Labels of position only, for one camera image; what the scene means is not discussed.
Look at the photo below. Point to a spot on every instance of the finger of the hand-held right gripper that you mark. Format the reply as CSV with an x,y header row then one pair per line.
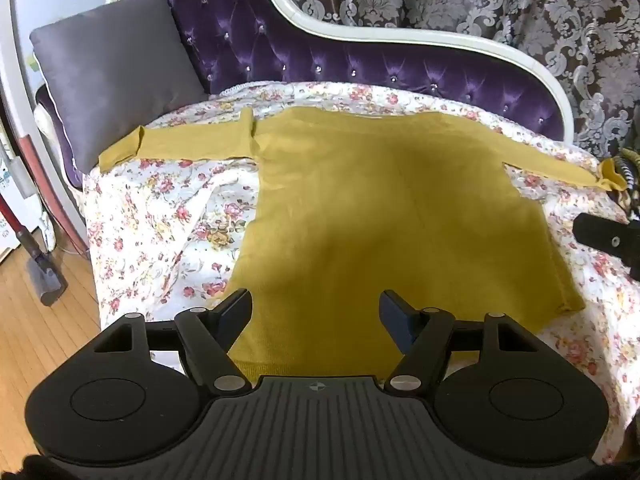
x,y
600,232

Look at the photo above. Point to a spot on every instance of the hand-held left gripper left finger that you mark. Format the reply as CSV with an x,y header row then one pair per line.
x,y
239,310

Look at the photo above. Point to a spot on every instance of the red stick vacuum cleaner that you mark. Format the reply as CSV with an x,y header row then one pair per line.
x,y
42,270

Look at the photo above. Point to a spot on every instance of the floral bed sheet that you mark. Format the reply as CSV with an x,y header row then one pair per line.
x,y
165,220

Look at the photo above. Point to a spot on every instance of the purple tufted sofa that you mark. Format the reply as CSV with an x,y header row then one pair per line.
x,y
280,30

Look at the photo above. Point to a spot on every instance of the black white striped cloth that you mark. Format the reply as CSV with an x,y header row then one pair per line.
x,y
631,180

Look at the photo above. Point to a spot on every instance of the grey cushion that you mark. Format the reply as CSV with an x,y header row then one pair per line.
x,y
110,70

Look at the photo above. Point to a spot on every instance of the grey damask curtain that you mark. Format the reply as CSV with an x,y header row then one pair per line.
x,y
500,0

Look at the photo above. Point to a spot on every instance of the mustard yellow sweater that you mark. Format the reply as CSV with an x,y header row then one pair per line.
x,y
380,200

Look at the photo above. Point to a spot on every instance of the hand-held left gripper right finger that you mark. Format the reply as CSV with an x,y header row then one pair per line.
x,y
392,312

